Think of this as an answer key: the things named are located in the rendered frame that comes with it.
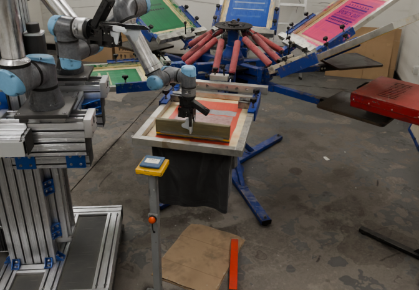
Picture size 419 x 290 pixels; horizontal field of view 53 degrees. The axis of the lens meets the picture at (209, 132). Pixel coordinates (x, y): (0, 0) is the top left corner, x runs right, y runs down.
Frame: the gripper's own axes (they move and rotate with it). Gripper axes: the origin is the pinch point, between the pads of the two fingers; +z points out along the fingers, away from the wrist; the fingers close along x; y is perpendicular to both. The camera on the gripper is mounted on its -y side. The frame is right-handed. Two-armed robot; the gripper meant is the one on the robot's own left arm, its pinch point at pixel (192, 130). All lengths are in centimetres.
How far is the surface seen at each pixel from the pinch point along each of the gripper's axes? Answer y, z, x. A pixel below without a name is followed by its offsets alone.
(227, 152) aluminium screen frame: -21.4, 3.5, 13.8
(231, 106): -13, 5, -50
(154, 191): 11.3, 19.7, 33.0
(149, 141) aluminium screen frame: 19.8, 2.6, 13.8
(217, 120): -8.5, 4.9, -27.5
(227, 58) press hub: 2, -6, -123
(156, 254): 12, 60, 33
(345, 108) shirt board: -85, 6, -67
